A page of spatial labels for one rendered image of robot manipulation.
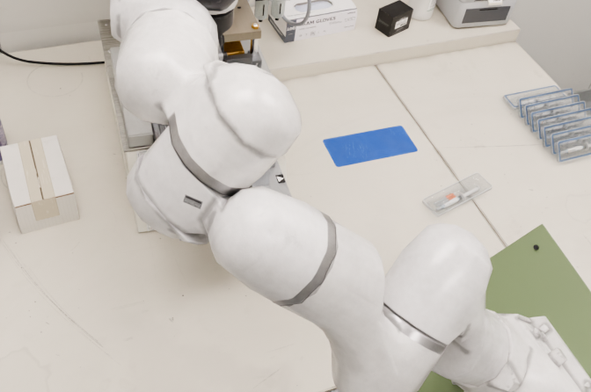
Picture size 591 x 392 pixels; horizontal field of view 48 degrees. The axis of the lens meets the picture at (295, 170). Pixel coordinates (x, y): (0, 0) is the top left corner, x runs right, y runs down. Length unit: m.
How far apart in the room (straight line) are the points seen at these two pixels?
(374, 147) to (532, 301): 0.69
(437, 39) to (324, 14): 0.36
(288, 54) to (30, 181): 0.78
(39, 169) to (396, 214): 0.80
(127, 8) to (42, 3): 1.08
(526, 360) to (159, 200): 0.58
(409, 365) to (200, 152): 0.35
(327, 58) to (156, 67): 1.20
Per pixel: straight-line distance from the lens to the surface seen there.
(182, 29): 0.74
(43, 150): 1.53
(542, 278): 1.15
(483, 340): 0.90
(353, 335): 0.75
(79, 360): 1.32
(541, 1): 2.71
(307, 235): 0.65
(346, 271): 0.69
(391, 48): 1.95
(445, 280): 0.79
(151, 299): 1.36
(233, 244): 0.64
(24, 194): 1.45
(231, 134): 0.64
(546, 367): 1.04
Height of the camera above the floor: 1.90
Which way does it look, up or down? 47 degrees down
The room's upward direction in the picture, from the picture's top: 9 degrees clockwise
